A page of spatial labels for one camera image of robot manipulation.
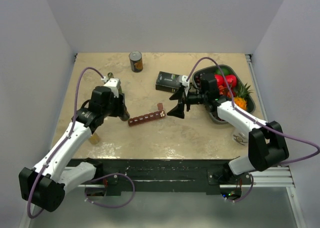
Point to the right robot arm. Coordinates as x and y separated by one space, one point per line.
266 145

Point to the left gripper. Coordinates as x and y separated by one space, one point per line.
121 108

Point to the white paper cup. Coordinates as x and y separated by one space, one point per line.
239 138

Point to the black green carton box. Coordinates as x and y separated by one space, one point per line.
168 82

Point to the aluminium frame rail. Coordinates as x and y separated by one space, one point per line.
281 177

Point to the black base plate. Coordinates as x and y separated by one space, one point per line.
209 176

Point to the dark red grapes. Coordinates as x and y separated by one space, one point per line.
198 79

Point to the left red apple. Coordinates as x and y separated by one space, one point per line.
219 79

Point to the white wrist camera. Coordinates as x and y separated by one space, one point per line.
112 83
183 79

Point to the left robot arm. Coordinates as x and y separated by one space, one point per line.
48 182

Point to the orange black tin can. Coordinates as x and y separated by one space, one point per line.
136 61

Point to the grey fruit tray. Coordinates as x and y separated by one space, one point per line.
211 70

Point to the clear amber pill jar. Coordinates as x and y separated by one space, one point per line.
94 139

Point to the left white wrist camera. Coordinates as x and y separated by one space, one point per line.
112 83

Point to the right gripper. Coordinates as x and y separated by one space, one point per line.
178 111

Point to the small pineapple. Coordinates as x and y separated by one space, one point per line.
241 96

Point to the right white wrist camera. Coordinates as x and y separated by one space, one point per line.
183 79

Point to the peach red fruit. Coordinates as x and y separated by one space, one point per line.
223 91

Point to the red weekly pill organizer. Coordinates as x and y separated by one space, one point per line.
149 117

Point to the green glass bottle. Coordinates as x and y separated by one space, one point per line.
110 75

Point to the green lime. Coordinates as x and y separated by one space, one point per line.
222 71

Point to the right red apple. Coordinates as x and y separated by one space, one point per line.
231 81

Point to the red apple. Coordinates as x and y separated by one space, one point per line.
231 81
219 79

